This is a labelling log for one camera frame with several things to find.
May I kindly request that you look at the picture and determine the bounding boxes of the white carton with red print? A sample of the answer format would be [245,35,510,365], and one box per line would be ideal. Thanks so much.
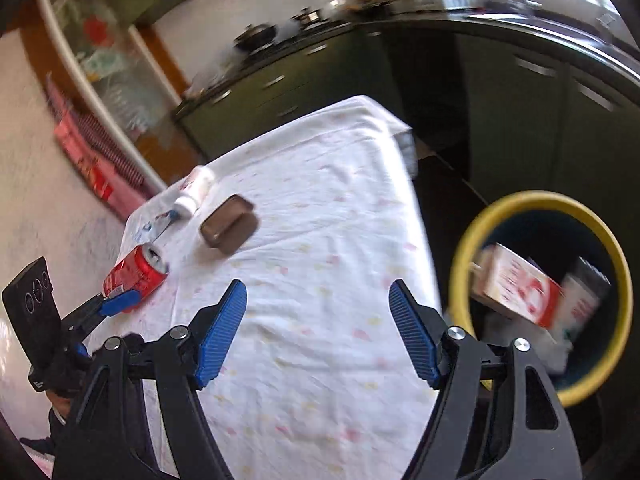
[550,257,613,347]

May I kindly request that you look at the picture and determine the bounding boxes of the white framed glass door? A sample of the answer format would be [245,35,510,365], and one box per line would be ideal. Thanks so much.
[37,0,201,196]

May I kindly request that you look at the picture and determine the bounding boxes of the small steel pot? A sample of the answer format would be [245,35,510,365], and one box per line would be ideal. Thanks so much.
[292,7,324,27]

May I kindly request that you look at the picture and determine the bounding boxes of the red and white carton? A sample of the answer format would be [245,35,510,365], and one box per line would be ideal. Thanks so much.
[472,242,563,331]

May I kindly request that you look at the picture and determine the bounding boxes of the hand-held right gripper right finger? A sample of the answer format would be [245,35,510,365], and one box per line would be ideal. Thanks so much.
[389,280,586,480]

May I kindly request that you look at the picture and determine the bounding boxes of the white blue toothpaste tube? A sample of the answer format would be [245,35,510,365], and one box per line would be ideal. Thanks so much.
[135,209,180,241]

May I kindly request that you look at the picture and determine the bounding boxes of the clear plastic bag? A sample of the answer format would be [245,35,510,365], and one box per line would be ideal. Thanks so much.
[187,66,236,99]

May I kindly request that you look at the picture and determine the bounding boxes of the green lower kitchen cabinets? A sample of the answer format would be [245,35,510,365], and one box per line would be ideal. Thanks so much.
[172,10,640,223]

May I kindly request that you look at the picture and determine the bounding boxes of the white plastic bottle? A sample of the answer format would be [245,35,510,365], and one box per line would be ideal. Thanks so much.
[172,166,217,220]

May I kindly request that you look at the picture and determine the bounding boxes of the brown metal tin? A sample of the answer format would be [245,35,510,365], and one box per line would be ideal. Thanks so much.
[199,195,261,252]

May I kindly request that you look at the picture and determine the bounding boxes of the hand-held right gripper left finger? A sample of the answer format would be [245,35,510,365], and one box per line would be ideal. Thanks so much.
[52,280,247,480]

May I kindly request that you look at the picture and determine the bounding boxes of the black cooking pot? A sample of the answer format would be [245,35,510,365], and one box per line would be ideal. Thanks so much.
[234,22,279,52]

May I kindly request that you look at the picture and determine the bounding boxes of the white floral tablecloth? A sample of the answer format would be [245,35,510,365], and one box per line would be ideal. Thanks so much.
[117,95,443,480]

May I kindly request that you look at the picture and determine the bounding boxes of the yellow rimmed dark waste bin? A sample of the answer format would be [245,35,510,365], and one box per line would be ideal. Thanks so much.
[449,190,633,408]

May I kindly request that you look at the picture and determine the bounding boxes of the red hanging wall decoration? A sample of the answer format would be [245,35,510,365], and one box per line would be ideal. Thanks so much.
[45,75,168,222]

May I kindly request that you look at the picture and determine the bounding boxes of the red drink can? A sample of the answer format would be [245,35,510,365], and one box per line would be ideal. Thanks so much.
[102,241,171,313]

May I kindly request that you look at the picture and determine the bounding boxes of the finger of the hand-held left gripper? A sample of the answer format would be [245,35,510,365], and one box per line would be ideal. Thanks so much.
[65,291,140,350]
[61,284,127,332]

